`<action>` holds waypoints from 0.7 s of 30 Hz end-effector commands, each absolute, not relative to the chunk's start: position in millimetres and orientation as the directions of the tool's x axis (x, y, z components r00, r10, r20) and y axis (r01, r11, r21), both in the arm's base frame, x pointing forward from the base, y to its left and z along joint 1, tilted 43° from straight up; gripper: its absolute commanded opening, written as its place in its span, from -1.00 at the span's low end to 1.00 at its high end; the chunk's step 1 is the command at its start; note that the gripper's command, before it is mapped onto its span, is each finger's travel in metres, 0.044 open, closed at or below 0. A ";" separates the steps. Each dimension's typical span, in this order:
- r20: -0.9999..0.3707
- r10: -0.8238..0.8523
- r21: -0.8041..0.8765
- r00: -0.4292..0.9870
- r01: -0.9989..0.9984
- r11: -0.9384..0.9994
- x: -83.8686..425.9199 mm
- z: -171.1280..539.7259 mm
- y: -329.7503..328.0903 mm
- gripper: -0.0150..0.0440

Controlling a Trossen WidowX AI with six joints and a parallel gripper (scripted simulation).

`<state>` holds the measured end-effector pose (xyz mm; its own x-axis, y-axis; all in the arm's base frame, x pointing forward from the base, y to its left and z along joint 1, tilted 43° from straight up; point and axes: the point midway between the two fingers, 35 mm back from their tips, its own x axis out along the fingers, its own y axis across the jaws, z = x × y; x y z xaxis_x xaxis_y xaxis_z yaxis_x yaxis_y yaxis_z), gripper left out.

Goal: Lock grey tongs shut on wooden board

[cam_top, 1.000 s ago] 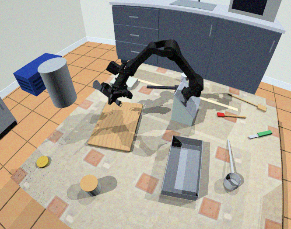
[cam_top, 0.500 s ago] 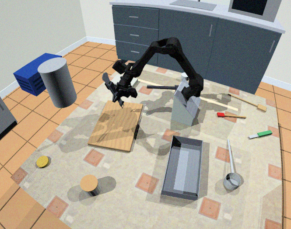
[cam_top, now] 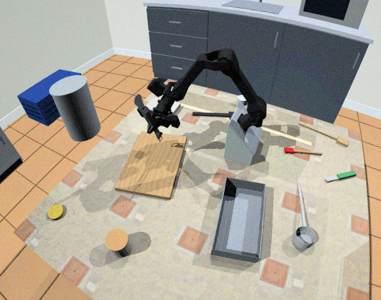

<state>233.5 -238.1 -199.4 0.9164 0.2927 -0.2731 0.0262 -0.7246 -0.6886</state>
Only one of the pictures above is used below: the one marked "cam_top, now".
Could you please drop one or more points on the light brown wooden board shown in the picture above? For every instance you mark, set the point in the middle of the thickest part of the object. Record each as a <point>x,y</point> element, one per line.
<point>153,165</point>

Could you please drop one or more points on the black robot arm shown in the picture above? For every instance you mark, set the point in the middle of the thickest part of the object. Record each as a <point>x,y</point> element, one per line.
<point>227,63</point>

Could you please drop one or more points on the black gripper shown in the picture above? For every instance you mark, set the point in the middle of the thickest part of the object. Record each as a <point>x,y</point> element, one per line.
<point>159,114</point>

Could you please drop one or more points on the grey saucepan with long handle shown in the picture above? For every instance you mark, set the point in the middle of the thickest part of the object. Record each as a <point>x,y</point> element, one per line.
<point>304,236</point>

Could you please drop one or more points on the yellow round disc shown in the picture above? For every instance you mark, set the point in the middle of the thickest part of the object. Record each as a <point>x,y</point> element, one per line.
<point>56,212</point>

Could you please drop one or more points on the white short cylinder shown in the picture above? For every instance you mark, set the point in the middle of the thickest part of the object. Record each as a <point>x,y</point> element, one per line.
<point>242,99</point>

